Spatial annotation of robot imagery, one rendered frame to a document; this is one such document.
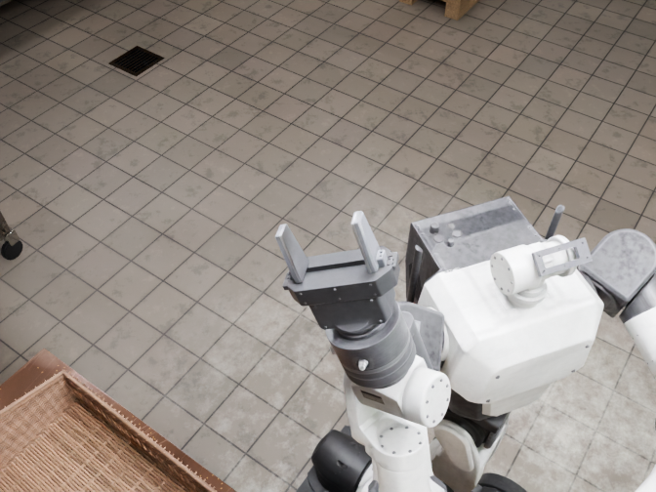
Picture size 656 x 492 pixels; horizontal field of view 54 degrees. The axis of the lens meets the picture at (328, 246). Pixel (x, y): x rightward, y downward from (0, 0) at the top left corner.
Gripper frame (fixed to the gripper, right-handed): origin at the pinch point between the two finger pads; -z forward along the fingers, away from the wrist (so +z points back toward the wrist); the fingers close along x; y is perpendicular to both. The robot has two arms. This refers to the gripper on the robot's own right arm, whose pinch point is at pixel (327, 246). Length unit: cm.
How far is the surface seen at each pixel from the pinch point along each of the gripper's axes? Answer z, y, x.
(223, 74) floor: 82, -289, -162
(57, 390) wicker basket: 63, -38, -110
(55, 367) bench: 68, -51, -123
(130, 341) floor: 112, -103, -152
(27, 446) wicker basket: 71, -27, -119
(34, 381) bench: 67, -46, -127
